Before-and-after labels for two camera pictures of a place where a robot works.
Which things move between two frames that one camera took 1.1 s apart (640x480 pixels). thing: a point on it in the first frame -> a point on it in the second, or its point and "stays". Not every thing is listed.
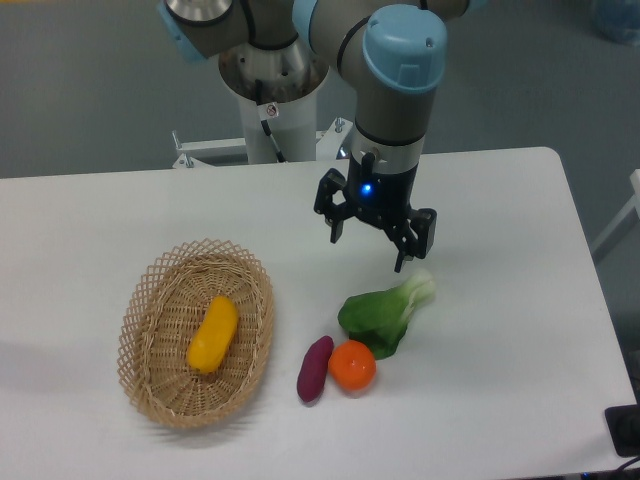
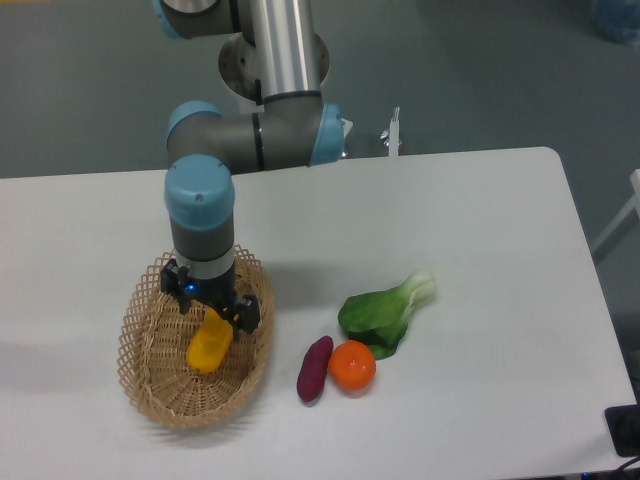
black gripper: x=384 y=197 -> x=219 y=294
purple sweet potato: x=313 y=370 stays
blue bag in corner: x=618 y=20 stays
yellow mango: x=210 y=342 stays
